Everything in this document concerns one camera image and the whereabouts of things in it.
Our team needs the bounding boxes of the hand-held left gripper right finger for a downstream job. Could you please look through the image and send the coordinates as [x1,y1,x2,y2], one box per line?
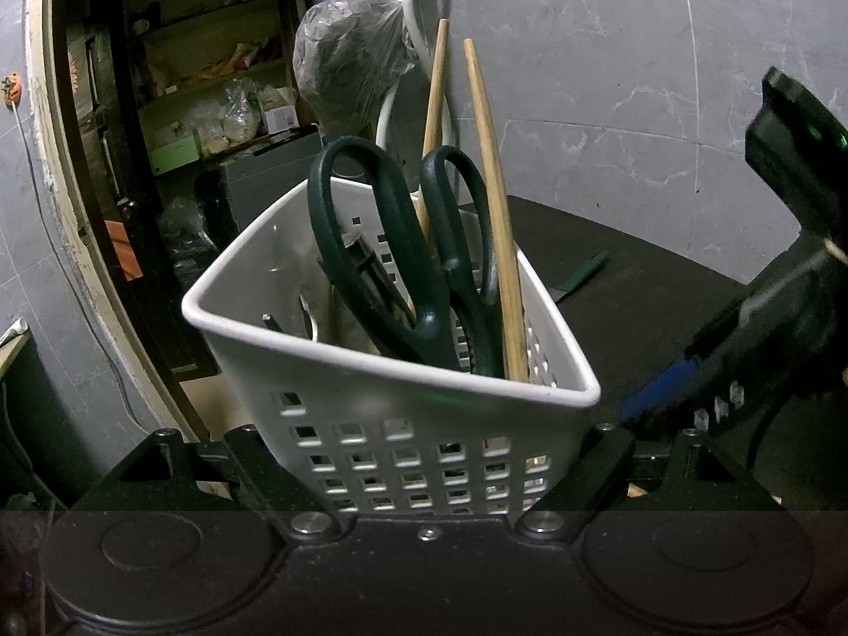
[518,422,781,541]

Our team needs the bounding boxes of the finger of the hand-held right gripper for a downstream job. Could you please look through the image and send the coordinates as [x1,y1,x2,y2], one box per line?
[692,361,759,435]
[621,305,763,423]

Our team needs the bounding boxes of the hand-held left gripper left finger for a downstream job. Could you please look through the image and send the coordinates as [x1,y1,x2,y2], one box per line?
[66,427,337,542]

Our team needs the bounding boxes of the white perforated utensil basket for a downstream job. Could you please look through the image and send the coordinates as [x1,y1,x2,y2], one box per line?
[181,175,603,518]

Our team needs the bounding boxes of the metal spoon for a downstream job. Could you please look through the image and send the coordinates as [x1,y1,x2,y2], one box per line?
[299,293,323,340]

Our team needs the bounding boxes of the dark green scissors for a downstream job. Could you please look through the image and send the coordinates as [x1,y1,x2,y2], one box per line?
[306,136,508,380]

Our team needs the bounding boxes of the dark plastic bag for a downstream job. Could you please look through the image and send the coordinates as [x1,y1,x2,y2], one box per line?
[159,197,219,272]

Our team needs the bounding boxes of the orange printed poster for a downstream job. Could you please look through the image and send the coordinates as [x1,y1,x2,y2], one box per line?
[104,217,145,281]

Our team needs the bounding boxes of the wooden counter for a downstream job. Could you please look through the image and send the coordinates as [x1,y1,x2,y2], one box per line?
[0,331,31,378]

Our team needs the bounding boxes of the grey cabinet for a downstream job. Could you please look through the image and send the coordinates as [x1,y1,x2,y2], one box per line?
[222,132,325,233]

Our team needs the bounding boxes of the green box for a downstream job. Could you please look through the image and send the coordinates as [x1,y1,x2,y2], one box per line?
[149,136,201,176]

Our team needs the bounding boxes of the clear plastic food bags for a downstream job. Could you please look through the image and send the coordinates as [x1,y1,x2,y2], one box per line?
[185,76,299,147]

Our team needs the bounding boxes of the dark wooden door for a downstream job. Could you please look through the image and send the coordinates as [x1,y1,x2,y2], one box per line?
[63,0,160,378]

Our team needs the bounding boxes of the clear bag dark contents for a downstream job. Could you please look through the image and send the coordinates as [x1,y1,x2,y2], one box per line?
[293,0,415,140]

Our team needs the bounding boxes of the storage shelf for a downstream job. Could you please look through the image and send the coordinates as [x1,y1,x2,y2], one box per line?
[119,0,325,180]

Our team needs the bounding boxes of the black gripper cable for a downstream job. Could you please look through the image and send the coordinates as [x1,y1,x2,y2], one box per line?
[747,397,806,478]

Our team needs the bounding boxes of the cream door frame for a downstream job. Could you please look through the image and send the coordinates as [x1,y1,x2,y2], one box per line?
[25,0,213,441]

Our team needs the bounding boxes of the thin wall cable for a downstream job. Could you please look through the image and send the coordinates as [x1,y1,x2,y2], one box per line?
[13,106,147,428]

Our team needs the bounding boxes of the white hose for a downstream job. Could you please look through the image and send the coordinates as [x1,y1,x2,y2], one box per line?
[367,0,460,196]

